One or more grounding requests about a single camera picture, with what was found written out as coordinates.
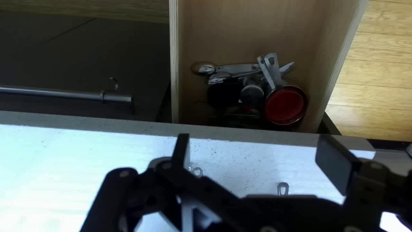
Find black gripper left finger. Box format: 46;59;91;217
172;135;190;168

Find dark lower cabinet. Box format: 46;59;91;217
0;12;170;122

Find metal measuring spoons on ring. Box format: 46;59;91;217
191;62;221;77

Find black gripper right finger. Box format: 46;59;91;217
316;135;373;195

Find large metal cup red insert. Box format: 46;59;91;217
258;53;308;126

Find metal cabinet handle bar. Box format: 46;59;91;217
0;87;133;104

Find small metal measuring cup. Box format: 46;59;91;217
214;64;298;109

